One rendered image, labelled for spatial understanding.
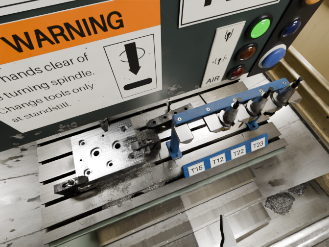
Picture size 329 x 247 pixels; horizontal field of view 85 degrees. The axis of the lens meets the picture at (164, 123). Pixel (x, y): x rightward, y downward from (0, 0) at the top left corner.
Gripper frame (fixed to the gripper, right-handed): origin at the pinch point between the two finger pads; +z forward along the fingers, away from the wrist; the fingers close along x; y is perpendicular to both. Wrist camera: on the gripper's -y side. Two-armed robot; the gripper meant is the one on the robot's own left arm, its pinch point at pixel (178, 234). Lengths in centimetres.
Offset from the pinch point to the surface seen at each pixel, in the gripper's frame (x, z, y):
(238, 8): 10.7, 15.2, -22.7
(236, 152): 41, 15, 51
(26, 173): -70, 55, 78
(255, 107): 39.8, 21.5, 20.5
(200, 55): 8.0, 15.4, -18.4
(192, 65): 7.3, 15.5, -17.2
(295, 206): 68, -21, 80
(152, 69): 2.8, 15.5, -18.4
